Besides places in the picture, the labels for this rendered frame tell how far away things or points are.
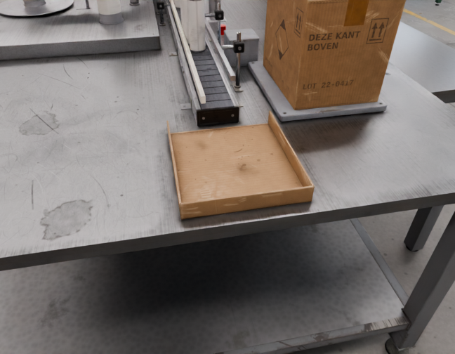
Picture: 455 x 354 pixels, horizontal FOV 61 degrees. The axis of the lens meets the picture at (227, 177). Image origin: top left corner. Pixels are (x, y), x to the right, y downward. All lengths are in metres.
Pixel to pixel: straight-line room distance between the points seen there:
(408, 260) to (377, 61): 1.07
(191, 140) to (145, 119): 0.17
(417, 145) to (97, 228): 0.74
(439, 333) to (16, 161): 1.51
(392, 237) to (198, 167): 1.31
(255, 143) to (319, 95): 0.23
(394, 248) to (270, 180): 1.20
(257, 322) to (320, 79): 0.76
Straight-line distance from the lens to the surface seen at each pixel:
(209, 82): 1.09
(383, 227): 2.00
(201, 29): 1.28
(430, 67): 1.49
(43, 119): 1.12
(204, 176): 0.81
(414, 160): 0.97
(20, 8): 1.90
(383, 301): 1.44
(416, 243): 1.90
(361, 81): 1.08
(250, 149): 0.90
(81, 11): 1.81
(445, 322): 1.77
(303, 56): 0.97
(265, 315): 1.32
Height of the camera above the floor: 1.35
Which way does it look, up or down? 39 degrees down
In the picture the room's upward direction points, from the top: straight up
